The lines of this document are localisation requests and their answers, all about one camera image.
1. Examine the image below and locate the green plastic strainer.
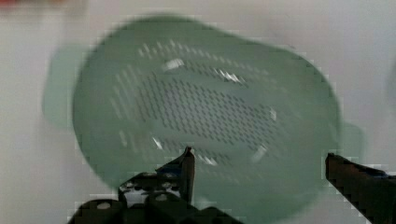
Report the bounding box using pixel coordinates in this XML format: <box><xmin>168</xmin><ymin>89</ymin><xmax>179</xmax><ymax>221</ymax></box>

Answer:
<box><xmin>43</xmin><ymin>15</ymin><xmax>356</xmax><ymax>224</ymax></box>

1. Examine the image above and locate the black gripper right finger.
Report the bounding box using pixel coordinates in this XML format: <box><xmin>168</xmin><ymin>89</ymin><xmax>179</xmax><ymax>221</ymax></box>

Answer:
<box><xmin>325</xmin><ymin>153</ymin><xmax>396</xmax><ymax>224</ymax></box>

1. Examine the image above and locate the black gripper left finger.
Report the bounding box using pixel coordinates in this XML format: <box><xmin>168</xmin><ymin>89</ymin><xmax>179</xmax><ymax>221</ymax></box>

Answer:
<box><xmin>156</xmin><ymin>147</ymin><xmax>195</xmax><ymax>203</ymax></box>

